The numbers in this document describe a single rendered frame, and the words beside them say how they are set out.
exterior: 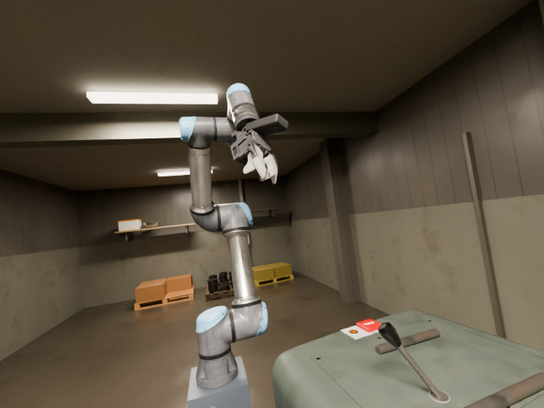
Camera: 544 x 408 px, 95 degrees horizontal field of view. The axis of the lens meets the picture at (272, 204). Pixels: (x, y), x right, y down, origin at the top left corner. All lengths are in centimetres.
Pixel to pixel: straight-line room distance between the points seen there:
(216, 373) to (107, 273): 739
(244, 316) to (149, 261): 707
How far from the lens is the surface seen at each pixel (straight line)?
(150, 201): 802
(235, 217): 104
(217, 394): 105
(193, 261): 786
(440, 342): 90
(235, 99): 78
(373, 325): 95
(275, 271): 706
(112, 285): 831
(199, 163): 88
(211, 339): 102
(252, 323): 103
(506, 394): 71
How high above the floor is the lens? 163
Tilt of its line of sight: 4 degrees up
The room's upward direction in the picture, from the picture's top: 7 degrees counter-clockwise
